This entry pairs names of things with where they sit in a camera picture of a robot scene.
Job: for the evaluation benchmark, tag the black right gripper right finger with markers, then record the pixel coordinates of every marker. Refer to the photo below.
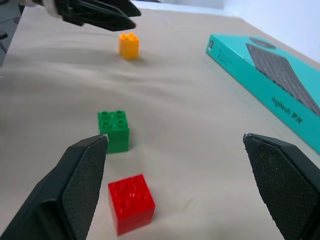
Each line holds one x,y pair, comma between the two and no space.
282,180

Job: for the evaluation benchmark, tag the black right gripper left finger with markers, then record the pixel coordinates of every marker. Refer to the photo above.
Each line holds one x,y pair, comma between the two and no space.
62,192

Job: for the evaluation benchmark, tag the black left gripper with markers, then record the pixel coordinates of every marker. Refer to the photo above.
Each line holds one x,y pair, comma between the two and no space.
66,6

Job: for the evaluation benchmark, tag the orange toy brick cube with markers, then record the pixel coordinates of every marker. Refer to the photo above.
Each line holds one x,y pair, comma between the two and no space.
128,46

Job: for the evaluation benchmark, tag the red toy brick cube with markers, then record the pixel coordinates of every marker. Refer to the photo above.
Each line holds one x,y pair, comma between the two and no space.
131,203

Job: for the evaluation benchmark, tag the green toy brick cube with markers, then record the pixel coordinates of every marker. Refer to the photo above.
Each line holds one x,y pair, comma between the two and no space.
115,130

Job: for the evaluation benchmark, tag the teal keyboard box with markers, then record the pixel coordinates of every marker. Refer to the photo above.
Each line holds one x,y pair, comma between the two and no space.
265,75

